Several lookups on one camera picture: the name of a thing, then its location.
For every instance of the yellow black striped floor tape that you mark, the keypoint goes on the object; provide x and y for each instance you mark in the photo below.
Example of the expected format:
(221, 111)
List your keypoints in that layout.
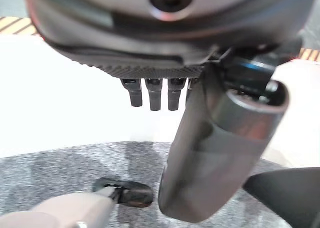
(311, 55)
(15, 26)

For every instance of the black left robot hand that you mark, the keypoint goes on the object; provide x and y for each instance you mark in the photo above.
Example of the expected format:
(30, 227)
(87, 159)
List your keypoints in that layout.
(205, 143)

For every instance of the silver robot leg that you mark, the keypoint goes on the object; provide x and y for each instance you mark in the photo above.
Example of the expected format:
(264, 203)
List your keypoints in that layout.
(70, 210)

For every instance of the dark robot foot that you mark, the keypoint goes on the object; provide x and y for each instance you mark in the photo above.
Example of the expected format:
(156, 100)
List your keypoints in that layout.
(132, 193)

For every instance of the black rounded robot body part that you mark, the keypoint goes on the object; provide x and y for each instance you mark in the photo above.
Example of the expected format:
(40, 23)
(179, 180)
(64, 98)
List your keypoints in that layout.
(287, 195)

